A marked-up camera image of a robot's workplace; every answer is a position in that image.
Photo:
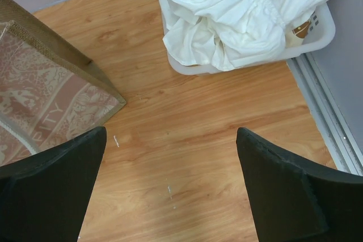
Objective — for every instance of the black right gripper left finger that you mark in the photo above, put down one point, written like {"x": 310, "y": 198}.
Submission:
{"x": 44, "y": 197}

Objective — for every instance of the white plastic basket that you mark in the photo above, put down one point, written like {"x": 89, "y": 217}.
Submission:
{"x": 312, "y": 46}

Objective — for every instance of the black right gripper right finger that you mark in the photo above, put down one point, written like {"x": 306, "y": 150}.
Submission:
{"x": 295, "y": 199}

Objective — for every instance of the aluminium frame rail right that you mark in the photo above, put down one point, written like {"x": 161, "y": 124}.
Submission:
{"x": 329, "y": 120}

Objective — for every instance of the pink patterned canvas bag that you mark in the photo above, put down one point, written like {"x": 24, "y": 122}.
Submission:
{"x": 50, "y": 91}

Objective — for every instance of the white crumpled cloth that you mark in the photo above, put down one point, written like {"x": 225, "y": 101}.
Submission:
{"x": 241, "y": 12}

